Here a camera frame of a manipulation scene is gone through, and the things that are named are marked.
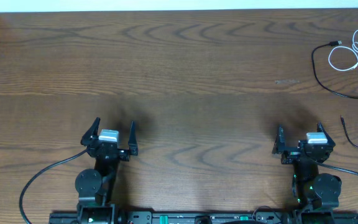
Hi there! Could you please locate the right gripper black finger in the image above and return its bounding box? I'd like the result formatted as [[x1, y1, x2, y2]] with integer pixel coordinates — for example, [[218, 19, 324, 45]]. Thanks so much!
[[272, 126, 285, 154], [316, 122, 336, 146]]

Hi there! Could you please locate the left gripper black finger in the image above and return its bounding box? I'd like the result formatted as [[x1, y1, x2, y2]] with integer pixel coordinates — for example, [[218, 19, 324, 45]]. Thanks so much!
[[80, 117, 101, 146], [128, 121, 138, 156]]

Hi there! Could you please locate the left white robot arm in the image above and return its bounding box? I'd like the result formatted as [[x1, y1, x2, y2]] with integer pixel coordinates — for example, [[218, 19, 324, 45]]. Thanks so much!
[[72, 118, 139, 224]]

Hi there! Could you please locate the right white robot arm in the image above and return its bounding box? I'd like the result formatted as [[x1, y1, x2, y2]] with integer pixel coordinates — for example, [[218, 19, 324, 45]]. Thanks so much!
[[272, 123, 342, 224]]

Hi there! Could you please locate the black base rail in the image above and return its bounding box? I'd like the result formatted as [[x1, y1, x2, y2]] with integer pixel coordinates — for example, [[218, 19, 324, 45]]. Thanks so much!
[[48, 211, 358, 224]]

